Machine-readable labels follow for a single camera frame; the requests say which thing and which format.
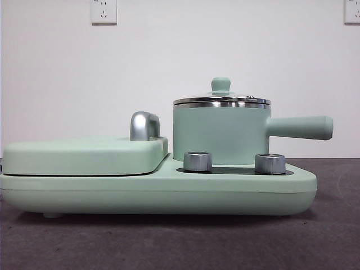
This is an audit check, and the green hinged cover, silver handle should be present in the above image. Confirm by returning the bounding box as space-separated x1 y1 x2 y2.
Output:
1 111 169 177

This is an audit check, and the silver control dial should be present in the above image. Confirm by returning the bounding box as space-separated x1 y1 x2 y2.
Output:
183 151 213 172
254 153 286 174

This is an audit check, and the glass lid with green knob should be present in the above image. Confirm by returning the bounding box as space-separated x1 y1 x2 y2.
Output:
172 77 271 108

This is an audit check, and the white wall socket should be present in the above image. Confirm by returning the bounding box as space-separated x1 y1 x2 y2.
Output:
344 0 360 25
90 0 118 25

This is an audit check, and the mint green cooker base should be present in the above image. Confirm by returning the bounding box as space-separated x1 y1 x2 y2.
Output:
0 157 318 218

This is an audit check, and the mint green pot with handle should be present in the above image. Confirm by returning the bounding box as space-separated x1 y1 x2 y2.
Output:
172 98 334 166

